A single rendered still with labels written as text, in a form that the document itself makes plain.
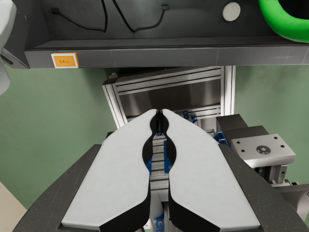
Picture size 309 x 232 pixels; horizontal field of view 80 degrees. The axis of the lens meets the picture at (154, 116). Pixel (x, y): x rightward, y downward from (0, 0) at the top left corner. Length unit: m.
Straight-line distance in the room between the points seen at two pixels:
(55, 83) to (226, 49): 1.42
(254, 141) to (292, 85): 1.20
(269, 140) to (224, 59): 0.30
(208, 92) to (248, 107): 0.52
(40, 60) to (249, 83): 1.42
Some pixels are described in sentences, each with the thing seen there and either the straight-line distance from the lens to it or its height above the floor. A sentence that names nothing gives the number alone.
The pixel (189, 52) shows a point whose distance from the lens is 0.42.
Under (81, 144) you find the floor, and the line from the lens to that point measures 1.94.
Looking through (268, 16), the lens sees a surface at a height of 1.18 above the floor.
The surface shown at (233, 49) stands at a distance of 0.44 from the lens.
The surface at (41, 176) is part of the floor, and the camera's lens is 2.49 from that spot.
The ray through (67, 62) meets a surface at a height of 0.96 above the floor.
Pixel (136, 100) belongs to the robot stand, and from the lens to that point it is 1.30.
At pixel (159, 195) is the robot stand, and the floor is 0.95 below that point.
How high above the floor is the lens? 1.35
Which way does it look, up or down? 58 degrees down
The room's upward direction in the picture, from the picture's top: 177 degrees counter-clockwise
